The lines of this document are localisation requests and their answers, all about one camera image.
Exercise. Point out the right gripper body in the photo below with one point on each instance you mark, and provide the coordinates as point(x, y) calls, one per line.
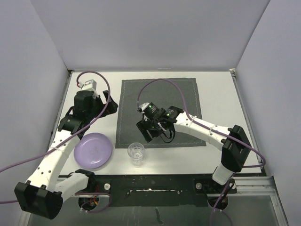
point(154, 130)

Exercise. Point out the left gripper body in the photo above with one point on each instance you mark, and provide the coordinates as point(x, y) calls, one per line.
point(98, 106)

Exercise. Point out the clear drinking glass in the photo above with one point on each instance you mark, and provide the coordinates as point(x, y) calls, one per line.
point(136, 152)

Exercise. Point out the grey cloth napkin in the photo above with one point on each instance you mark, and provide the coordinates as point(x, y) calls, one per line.
point(178, 92)

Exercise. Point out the purple plate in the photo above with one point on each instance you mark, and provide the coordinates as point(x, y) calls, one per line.
point(93, 151)

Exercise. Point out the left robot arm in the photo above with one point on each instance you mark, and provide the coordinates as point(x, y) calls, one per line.
point(41, 194)

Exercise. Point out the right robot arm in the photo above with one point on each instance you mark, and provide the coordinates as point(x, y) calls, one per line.
point(232, 142)

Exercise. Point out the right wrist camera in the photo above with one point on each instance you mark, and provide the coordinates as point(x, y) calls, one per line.
point(142, 107)

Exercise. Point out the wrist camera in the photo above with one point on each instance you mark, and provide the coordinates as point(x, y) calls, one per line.
point(89, 85)
point(142, 107)

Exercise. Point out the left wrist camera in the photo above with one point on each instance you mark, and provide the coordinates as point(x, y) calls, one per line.
point(89, 85)

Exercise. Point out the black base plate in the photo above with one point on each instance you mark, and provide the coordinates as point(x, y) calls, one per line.
point(157, 200)

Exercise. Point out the aluminium frame rail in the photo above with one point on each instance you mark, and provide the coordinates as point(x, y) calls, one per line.
point(81, 185)

